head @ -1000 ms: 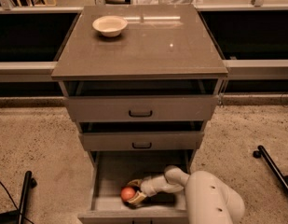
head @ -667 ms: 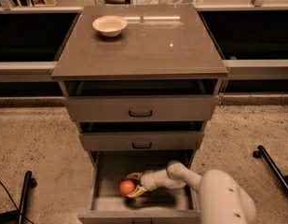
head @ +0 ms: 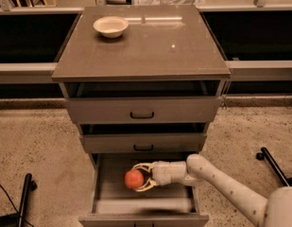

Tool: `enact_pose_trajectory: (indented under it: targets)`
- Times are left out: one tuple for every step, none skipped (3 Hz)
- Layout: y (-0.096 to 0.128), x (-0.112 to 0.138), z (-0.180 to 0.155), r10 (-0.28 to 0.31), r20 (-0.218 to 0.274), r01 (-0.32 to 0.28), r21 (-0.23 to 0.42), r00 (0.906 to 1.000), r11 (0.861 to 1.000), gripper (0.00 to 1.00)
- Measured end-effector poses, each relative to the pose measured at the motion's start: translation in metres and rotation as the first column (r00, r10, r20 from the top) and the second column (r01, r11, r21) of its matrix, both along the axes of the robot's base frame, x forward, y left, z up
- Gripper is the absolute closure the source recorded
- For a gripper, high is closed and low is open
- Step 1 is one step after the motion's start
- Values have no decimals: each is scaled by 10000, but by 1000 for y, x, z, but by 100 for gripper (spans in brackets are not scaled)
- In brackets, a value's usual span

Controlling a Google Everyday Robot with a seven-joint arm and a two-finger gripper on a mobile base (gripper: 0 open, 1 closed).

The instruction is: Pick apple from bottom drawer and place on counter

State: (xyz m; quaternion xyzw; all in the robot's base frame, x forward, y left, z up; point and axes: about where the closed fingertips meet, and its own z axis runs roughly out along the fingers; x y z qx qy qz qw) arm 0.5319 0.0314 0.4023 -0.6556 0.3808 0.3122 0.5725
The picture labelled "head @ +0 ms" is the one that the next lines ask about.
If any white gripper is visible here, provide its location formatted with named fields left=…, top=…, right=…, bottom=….
left=132, top=161, right=172, bottom=192

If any red apple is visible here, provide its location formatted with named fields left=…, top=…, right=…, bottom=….
left=125, top=169, right=145, bottom=189

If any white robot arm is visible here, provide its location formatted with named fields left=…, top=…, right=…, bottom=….
left=132, top=154, right=292, bottom=227

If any grey bottom drawer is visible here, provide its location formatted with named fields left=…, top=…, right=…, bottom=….
left=78, top=152, right=209, bottom=227

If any grey drawer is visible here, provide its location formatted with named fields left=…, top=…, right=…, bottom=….
left=80, top=133, right=206, bottom=153
left=78, top=152, right=209, bottom=227
left=65, top=96, right=220, bottom=124

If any grey middle drawer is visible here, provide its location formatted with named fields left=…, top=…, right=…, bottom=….
left=80, top=133, right=206, bottom=153

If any grey top drawer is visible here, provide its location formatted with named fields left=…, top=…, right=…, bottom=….
left=65, top=96, right=220, bottom=124

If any grey drawer cabinet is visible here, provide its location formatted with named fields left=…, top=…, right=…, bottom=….
left=51, top=4, right=232, bottom=227

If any black left base leg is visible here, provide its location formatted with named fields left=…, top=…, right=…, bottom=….
left=0, top=173, right=38, bottom=227

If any black base leg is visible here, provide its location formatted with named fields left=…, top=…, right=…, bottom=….
left=0, top=173, right=38, bottom=227
left=256, top=147, right=292, bottom=186

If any black right base leg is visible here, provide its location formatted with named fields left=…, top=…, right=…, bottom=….
left=256, top=147, right=292, bottom=186

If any white bowl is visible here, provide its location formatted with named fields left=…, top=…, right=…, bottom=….
left=93, top=16, right=129, bottom=39

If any metal railing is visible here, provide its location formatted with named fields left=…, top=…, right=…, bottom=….
left=0, top=0, right=292, bottom=84

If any black cable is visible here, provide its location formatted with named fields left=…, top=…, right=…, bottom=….
left=0, top=178, right=36, bottom=227

